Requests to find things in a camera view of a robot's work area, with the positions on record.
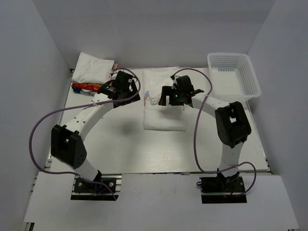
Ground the white t shirt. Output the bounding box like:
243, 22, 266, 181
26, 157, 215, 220
142, 67, 186, 131
72, 52, 115, 84

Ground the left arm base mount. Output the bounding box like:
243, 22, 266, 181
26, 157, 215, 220
70, 175, 122, 201

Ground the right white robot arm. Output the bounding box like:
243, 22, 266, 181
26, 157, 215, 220
158, 76, 251, 181

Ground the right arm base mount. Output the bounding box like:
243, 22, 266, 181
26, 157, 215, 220
196, 173, 247, 204

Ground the white plastic basket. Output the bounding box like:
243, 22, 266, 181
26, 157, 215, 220
207, 52, 261, 102

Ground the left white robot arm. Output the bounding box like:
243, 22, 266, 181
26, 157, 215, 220
51, 71, 140, 182

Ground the red printed t shirt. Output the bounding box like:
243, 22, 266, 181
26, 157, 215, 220
71, 64, 121, 96

